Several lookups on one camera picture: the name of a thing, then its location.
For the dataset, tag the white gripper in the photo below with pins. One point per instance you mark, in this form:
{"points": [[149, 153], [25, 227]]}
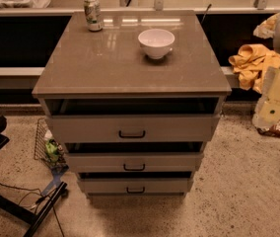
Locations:
{"points": [[267, 112]]}

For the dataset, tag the grey drawer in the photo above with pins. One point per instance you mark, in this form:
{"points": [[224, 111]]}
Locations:
{"points": [[135, 186], [151, 128], [131, 162]]}

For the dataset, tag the grey top drawer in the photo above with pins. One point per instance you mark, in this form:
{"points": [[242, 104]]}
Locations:
{"points": [[151, 128]]}

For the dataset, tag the grey drawer cabinet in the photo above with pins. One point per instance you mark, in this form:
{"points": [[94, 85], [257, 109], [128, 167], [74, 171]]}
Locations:
{"points": [[107, 73]]}

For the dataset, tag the grey bottom drawer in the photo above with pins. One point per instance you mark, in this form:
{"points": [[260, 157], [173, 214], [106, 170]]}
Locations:
{"points": [[135, 186]]}

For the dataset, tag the brown snack bag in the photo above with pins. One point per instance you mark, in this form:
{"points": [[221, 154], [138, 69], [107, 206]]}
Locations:
{"points": [[273, 131]]}

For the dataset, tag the yellow crumpled cloth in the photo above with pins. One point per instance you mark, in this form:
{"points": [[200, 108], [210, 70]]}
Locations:
{"points": [[251, 64]]}

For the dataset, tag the white ceramic bowl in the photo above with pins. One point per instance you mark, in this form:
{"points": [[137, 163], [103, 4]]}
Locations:
{"points": [[156, 43]]}

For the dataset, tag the green white soda can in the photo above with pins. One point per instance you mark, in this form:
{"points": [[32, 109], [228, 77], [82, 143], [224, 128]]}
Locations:
{"points": [[93, 15]]}

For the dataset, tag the green bottle in basket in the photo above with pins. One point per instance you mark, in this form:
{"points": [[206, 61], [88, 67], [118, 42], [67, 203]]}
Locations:
{"points": [[51, 150]]}

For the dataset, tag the blue tape strip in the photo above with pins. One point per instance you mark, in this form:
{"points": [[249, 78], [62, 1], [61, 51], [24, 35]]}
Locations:
{"points": [[57, 173]]}

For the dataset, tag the black chair base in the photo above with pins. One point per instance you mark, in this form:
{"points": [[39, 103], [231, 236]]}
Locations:
{"points": [[22, 178]]}

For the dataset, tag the wire mesh basket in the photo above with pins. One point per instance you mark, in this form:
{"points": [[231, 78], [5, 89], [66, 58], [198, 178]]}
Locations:
{"points": [[42, 135]]}

